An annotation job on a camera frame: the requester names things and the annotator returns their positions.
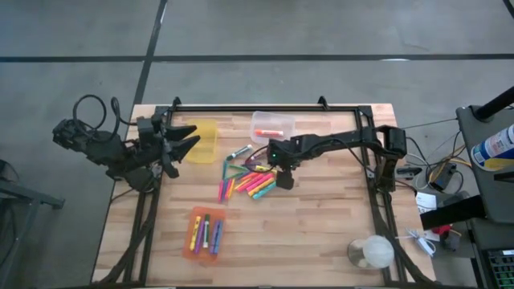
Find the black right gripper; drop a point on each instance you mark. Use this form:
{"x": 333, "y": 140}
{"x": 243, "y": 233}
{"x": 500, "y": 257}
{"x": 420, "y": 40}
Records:
{"x": 281, "y": 154}

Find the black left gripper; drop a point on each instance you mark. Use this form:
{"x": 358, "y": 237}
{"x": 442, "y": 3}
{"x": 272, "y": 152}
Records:
{"x": 154, "y": 138}

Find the yellow highlighter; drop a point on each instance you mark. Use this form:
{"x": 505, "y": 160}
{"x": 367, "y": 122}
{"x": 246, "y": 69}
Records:
{"x": 195, "y": 227}
{"x": 265, "y": 168}

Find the yellow translucent plastic bin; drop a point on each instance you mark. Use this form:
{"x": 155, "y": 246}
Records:
{"x": 206, "y": 154}

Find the pink highlighter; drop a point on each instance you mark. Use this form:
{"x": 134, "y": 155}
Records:
{"x": 250, "y": 184}
{"x": 263, "y": 178}

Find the thin purple marker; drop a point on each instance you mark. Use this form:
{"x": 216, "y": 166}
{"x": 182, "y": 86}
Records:
{"x": 251, "y": 164}

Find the yellow-orange highlighter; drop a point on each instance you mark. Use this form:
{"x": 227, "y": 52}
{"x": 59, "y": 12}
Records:
{"x": 262, "y": 188}

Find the teal highlighter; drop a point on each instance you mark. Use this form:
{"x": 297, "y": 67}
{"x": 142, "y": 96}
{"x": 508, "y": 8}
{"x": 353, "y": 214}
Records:
{"x": 266, "y": 192}

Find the green-capped whiteboard marker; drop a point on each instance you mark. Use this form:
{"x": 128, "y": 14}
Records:
{"x": 239, "y": 152}
{"x": 206, "y": 230}

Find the thin orange marker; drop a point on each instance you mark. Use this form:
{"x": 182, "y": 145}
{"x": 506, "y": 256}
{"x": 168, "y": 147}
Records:
{"x": 245, "y": 180}

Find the purple highlighter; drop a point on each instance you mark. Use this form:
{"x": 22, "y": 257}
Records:
{"x": 199, "y": 241}
{"x": 214, "y": 237}

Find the blue highlighter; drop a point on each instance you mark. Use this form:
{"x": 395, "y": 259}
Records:
{"x": 219, "y": 237}

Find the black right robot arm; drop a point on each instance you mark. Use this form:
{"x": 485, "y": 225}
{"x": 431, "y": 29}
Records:
{"x": 341, "y": 141}

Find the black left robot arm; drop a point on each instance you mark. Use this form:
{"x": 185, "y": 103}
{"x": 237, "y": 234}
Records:
{"x": 100, "y": 148}

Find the clear plastic bin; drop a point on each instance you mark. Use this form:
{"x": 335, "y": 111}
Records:
{"x": 277, "y": 120}

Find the thin blue marker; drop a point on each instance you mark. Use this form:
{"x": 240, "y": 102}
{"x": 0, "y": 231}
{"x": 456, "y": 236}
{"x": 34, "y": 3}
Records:
{"x": 223, "y": 190}

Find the orange translucent plastic bin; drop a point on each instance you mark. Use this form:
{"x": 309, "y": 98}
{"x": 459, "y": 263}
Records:
{"x": 204, "y": 212}

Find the black table clamp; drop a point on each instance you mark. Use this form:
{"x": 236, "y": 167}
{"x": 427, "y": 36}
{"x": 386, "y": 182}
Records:
{"x": 407, "y": 172}

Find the white paper card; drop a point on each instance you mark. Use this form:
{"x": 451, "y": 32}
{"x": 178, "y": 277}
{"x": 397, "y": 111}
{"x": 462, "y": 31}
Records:
{"x": 425, "y": 200}

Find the grey metal stand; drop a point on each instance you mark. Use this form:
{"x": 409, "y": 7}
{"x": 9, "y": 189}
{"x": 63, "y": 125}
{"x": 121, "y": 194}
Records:
{"x": 40, "y": 199}

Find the black power adapter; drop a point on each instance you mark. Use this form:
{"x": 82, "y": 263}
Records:
{"x": 443, "y": 178}

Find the small red object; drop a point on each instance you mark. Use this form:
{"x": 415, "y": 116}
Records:
{"x": 443, "y": 229}

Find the small black object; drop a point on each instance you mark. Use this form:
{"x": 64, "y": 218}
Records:
{"x": 450, "y": 242}

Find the white and blue spray can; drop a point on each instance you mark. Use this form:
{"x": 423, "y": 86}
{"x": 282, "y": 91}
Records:
{"x": 496, "y": 148}

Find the grey cart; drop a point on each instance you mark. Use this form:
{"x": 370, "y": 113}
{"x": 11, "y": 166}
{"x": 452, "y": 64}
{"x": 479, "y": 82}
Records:
{"x": 494, "y": 192}

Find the black pole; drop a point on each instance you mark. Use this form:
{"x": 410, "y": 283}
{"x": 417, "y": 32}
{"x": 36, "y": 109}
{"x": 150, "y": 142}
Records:
{"x": 496, "y": 105}

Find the backlit keyboard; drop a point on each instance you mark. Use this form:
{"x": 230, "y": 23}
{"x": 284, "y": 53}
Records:
{"x": 502, "y": 269}

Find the black aluminium table frame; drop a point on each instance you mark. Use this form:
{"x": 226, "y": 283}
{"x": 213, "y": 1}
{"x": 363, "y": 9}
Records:
{"x": 261, "y": 108}

